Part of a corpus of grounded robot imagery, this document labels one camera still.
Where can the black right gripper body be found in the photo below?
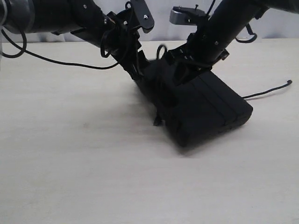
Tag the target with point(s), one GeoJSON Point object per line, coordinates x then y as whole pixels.
{"type": "Point", "coordinates": [180, 55]}

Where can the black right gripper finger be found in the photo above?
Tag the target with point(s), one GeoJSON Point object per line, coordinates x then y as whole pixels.
{"type": "Point", "coordinates": [183, 74]}

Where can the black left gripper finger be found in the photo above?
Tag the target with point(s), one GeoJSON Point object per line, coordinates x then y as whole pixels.
{"type": "Point", "coordinates": [150, 84]}

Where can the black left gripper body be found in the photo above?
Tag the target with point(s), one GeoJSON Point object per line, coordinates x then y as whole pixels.
{"type": "Point", "coordinates": [120, 40]}

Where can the black plastic carry case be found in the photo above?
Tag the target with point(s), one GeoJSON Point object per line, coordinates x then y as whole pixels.
{"type": "Point", "coordinates": [201, 108]}

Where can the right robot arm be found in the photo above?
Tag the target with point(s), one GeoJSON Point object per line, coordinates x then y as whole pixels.
{"type": "Point", "coordinates": [215, 32]}

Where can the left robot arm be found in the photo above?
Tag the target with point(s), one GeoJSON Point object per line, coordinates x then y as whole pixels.
{"type": "Point", "coordinates": [81, 18]}

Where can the white backdrop curtain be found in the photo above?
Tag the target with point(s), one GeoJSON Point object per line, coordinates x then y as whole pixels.
{"type": "Point", "coordinates": [273, 24]}

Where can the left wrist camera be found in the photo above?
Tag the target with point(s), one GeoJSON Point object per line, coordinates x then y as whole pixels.
{"type": "Point", "coordinates": [140, 16]}

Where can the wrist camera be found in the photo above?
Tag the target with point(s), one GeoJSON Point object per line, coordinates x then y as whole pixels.
{"type": "Point", "coordinates": [140, 16]}
{"type": "Point", "coordinates": [187, 16]}

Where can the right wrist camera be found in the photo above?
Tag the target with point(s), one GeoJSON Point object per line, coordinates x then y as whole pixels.
{"type": "Point", "coordinates": [187, 16]}

